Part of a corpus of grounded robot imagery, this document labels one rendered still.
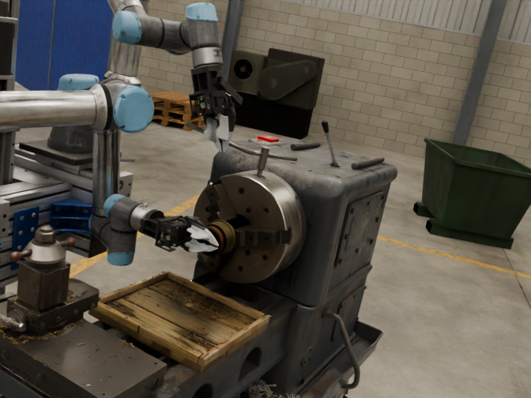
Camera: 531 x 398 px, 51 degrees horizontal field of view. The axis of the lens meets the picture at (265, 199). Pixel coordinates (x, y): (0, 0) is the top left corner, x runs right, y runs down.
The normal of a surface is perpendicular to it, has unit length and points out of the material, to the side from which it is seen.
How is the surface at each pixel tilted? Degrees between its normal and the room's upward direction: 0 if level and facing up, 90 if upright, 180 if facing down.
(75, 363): 0
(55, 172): 90
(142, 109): 89
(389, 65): 90
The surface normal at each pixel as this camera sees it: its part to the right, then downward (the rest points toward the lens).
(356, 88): -0.25, 0.22
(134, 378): 0.18, -0.95
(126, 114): 0.72, 0.30
